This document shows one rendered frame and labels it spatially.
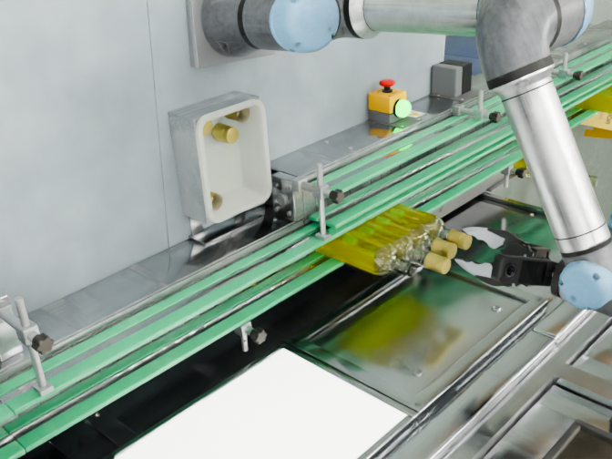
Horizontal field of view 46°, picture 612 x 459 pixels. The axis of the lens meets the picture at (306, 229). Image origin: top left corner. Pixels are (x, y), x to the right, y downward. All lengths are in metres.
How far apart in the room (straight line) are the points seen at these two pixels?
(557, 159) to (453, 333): 0.55
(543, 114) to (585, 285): 0.25
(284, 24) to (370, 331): 0.64
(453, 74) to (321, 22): 0.76
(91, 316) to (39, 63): 0.44
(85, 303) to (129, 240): 0.16
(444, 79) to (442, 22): 0.78
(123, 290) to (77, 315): 0.10
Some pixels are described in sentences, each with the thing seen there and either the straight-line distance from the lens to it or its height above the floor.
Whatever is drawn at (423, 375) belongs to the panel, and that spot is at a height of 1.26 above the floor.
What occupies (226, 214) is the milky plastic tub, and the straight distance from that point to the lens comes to 1.47.
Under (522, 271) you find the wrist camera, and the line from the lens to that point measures 1.29.
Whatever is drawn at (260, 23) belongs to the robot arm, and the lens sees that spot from 1.34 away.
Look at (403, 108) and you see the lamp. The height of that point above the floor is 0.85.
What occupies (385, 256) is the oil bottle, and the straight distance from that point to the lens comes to 1.48.
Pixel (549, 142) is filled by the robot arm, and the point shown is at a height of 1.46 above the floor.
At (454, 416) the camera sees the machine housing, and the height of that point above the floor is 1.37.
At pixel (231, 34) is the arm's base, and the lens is 1.41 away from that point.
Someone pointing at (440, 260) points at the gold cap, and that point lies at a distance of 1.49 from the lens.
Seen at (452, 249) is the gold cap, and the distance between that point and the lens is 1.54.
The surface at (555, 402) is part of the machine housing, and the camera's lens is 1.45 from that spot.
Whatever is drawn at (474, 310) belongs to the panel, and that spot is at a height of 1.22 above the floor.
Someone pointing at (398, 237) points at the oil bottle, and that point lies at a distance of 1.55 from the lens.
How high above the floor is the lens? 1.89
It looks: 40 degrees down
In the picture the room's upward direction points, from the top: 111 degrees clockwise
